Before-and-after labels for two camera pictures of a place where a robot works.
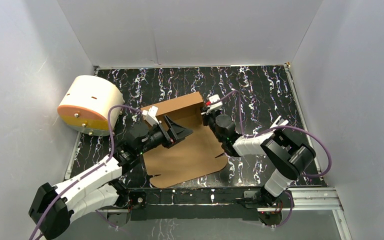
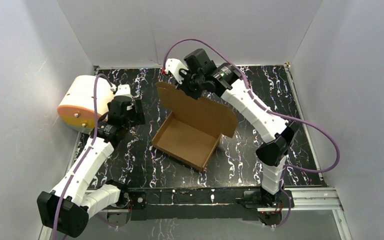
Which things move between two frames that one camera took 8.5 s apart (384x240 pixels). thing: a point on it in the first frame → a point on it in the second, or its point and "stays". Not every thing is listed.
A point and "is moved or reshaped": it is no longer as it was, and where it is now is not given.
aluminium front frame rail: [295, 199] stays
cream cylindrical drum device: [85, 103] stays
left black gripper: [168, 131] → [136, 111]
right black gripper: [206, 115] → [186, 74]
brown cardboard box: [193, 157] is moved or reshaped
